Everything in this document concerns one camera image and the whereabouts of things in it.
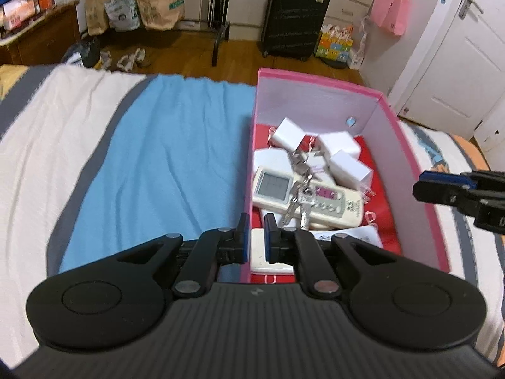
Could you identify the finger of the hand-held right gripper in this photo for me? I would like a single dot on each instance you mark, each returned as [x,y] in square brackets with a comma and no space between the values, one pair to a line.
[436,175]
[442,194]

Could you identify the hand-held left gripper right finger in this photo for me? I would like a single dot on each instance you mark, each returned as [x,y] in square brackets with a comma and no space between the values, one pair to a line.
[268,241]

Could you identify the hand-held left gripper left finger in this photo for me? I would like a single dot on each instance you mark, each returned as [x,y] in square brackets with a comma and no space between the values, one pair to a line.
[244,241]

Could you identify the plain white remote control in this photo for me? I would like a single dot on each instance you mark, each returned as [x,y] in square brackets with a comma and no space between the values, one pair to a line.
[272,252]

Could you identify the pink cardboard box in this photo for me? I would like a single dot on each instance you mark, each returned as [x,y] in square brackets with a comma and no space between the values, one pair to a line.
[394,154]

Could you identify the metal key bunch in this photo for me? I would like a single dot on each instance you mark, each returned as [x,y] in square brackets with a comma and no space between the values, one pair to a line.
[302,197]

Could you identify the cream remote control with display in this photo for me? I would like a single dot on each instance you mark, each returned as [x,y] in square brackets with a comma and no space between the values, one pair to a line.
[272,185]

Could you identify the white remote control red label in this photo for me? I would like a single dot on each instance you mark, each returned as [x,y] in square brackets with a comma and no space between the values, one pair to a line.
[270,158]

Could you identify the large white power adapter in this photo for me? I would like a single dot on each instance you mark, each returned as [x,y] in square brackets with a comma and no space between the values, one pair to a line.
[351,169]

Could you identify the red glasses-print case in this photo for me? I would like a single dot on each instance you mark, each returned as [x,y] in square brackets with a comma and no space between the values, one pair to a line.
[388,205]

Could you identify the blue round magnet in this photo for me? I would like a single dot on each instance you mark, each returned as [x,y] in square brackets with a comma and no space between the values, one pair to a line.
[351,121]

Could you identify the white door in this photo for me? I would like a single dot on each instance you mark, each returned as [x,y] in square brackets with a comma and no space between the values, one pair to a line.
[453,71]

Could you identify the colourful printed box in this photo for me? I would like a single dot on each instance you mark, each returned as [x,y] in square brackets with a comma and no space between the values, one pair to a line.
[333,47]

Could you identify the black clothes rack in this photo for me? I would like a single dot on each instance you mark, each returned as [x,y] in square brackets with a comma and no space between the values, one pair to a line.
[221,39]

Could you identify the grey white shoe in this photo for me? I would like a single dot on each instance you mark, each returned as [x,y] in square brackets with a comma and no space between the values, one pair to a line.
[106,59]
[143,57]
[126,63]

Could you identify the black suitcase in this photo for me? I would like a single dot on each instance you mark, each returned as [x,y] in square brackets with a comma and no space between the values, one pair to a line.
[294,19]

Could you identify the dark bag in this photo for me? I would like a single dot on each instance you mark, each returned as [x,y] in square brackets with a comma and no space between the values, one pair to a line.
[81,53]

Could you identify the brown paper bag green stripe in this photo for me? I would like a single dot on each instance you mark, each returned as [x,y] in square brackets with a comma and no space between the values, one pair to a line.
[158,4]

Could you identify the white printed plastic bag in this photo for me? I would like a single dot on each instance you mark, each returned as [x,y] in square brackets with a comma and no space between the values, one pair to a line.
[122,15]

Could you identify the slim brown paper bag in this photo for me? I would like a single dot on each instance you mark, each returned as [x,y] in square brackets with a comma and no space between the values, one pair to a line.
[96,12]

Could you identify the wooden nightstand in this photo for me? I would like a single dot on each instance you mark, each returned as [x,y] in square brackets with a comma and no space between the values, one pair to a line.
[47,39]

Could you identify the tissue box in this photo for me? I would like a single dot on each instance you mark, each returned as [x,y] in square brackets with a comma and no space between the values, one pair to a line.
[17,14]

